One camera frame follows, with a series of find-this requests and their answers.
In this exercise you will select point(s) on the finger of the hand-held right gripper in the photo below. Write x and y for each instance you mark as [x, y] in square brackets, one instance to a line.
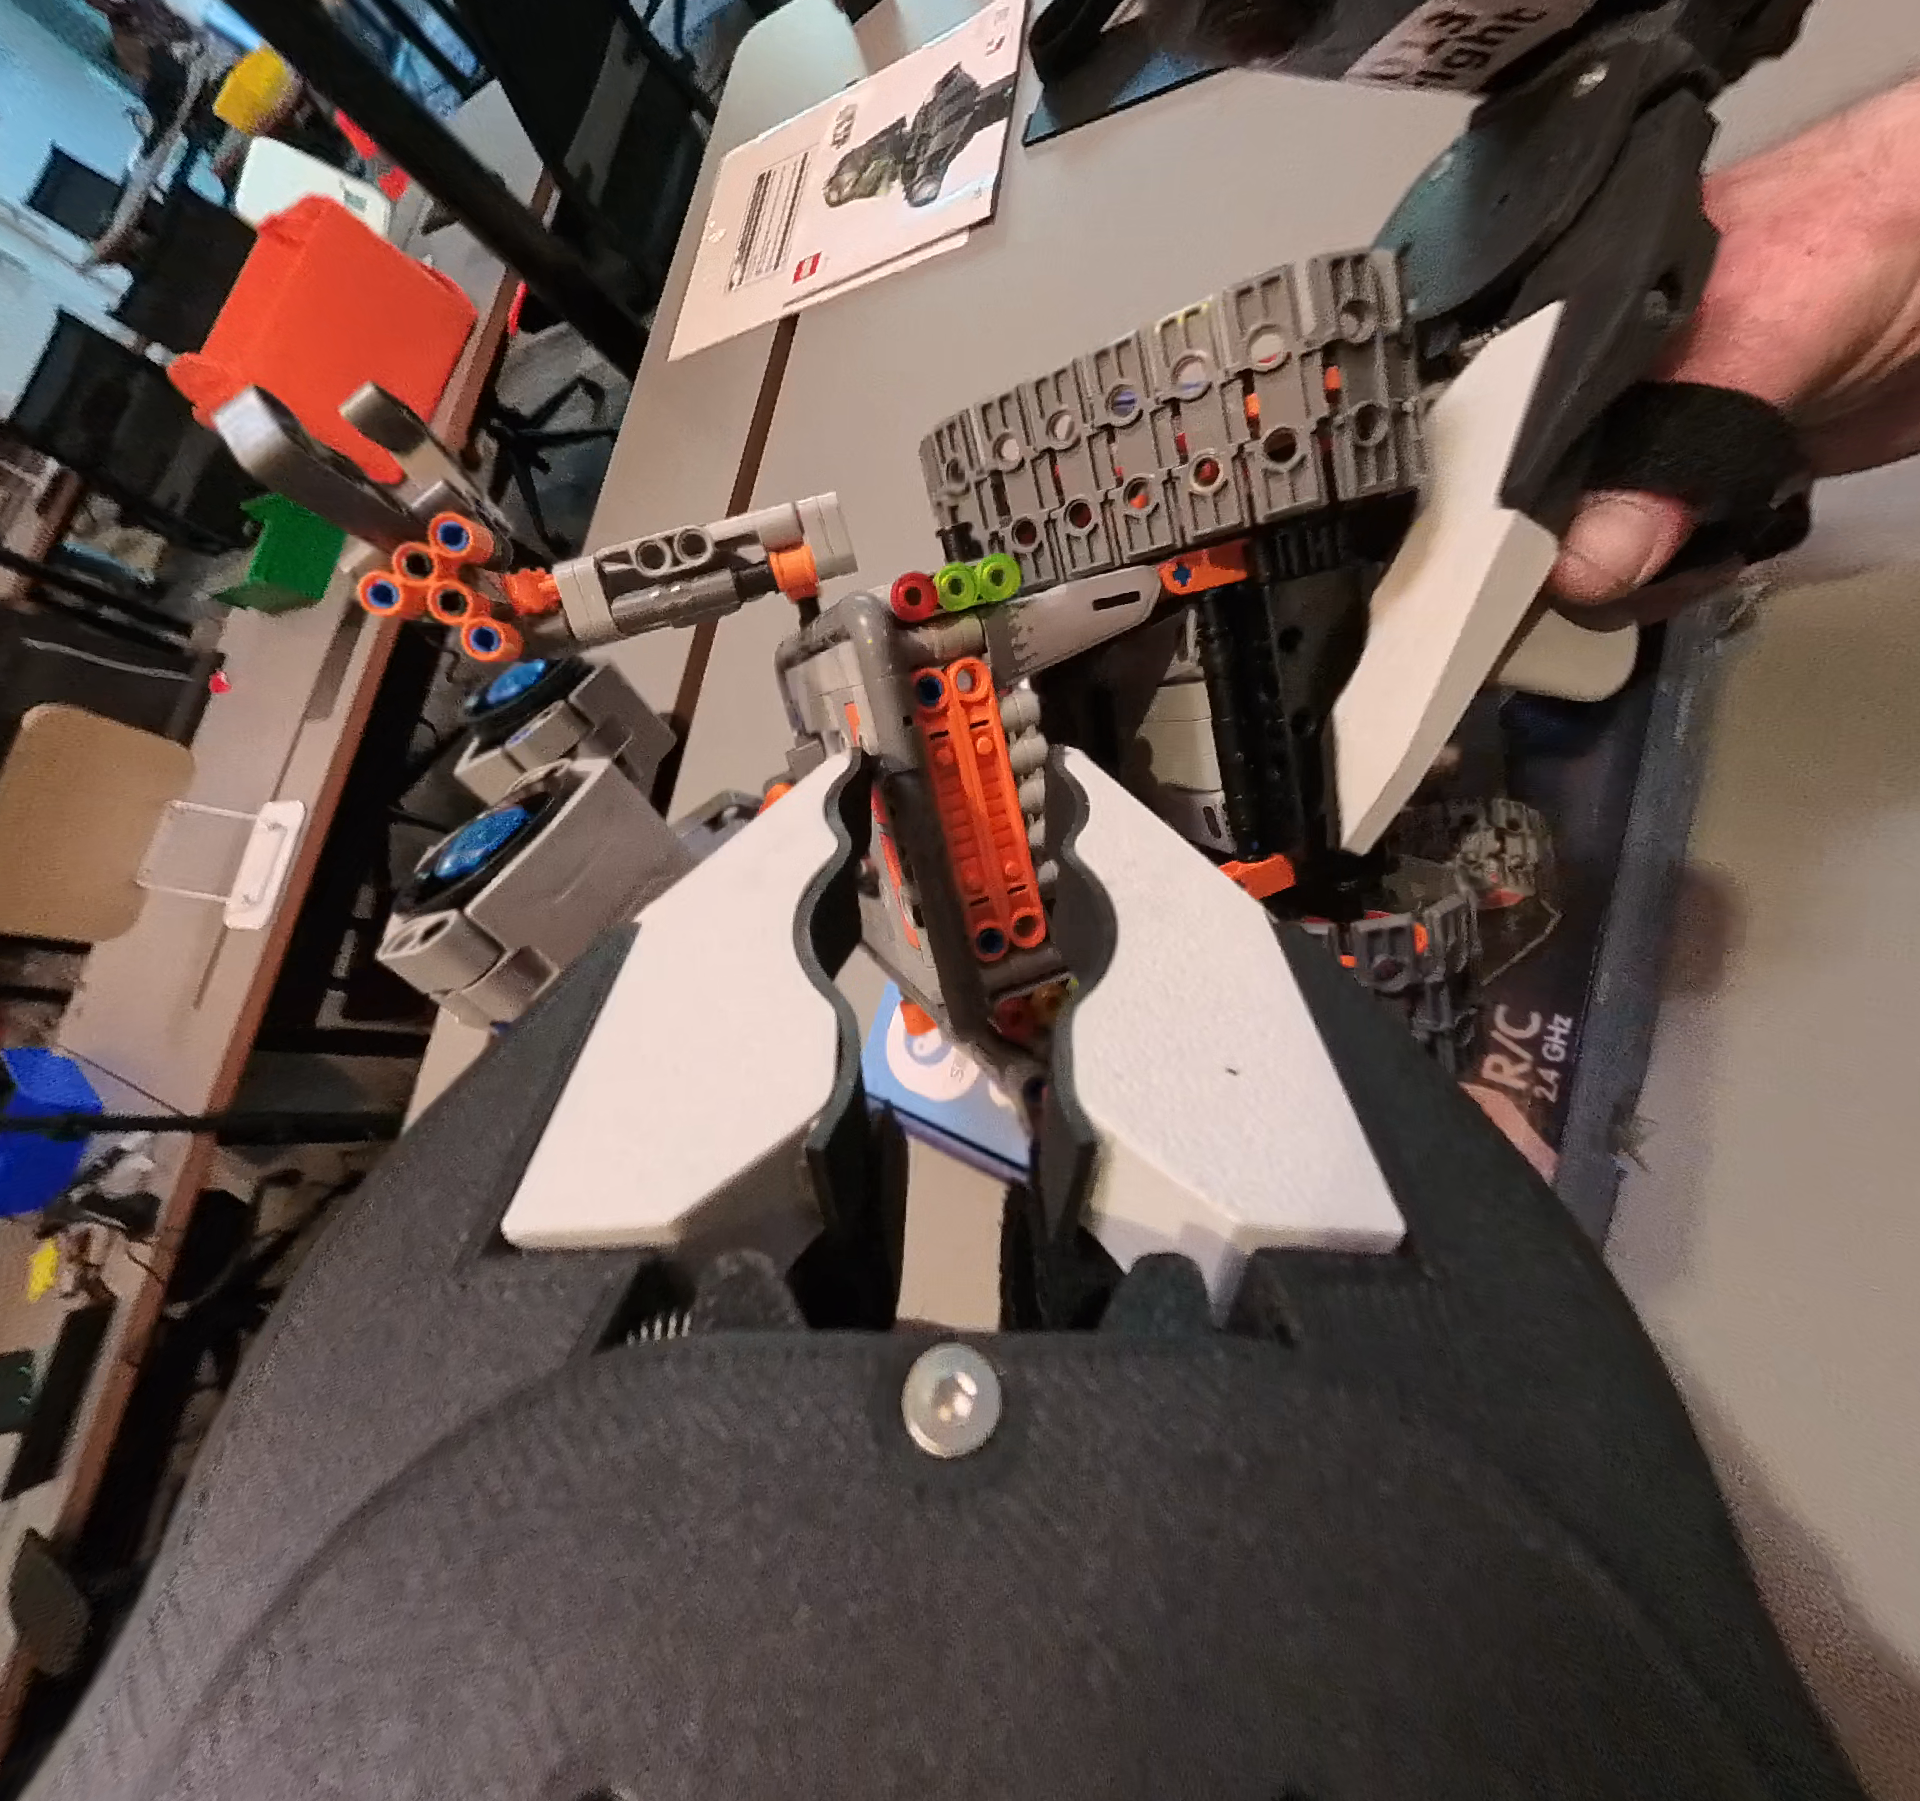
[1440, 602]
[1586, 653]

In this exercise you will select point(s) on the beige chair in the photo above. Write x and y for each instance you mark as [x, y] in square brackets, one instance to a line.
[76, 826]

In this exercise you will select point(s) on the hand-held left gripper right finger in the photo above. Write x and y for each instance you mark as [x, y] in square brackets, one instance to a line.
[1244, 1083]

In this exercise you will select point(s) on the printed instruction booklet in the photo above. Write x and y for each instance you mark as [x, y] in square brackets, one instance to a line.
[856, 181]

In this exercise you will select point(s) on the black pole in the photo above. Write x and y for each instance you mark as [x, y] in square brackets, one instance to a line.
[391, 137]

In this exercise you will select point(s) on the orange plastic bin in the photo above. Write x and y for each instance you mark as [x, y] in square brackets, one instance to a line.
[331, 332]

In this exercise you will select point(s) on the green plastic bin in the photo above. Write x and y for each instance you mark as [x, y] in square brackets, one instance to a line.
[277, 557]

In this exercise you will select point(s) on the clear acrylic stand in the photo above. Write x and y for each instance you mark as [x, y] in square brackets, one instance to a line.
[235, 867]

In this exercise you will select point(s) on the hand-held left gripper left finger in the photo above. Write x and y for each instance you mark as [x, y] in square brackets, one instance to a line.
[662, 1083]

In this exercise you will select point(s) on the grey desk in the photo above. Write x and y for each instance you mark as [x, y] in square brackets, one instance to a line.
[1800, 1140]

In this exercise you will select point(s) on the blue plastic bin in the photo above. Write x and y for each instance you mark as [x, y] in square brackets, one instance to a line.
[45, 1136]

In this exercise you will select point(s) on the tracked building-block toy robot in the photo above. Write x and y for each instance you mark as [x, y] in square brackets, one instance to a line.
[961, 753]

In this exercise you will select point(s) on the person's right hand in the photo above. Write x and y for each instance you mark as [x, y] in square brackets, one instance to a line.
[1830, 272]

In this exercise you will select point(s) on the blue robot kit box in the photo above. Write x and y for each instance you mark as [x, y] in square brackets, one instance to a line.
[1532, 931]

